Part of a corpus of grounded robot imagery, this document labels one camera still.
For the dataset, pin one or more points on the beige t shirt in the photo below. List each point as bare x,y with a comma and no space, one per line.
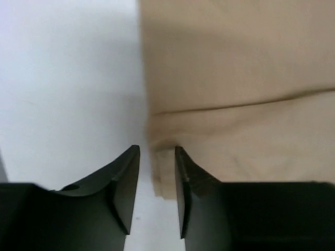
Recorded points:
245,87

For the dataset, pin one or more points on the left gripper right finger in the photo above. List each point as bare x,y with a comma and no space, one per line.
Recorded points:
216,215

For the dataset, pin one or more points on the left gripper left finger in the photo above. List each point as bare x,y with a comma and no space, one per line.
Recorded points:
93,213

